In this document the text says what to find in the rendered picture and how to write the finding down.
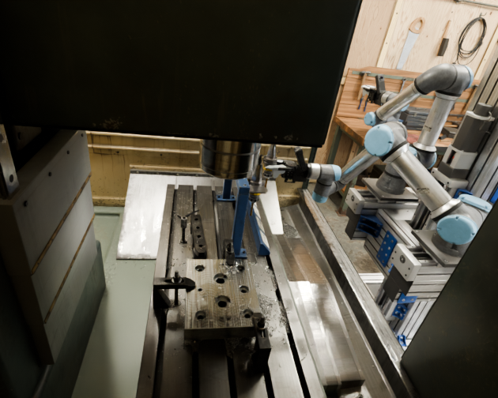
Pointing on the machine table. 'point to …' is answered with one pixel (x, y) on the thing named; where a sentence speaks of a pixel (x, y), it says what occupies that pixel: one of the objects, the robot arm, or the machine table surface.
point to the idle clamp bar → (198, 237)
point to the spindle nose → (228, 159)
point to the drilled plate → (218, 328)
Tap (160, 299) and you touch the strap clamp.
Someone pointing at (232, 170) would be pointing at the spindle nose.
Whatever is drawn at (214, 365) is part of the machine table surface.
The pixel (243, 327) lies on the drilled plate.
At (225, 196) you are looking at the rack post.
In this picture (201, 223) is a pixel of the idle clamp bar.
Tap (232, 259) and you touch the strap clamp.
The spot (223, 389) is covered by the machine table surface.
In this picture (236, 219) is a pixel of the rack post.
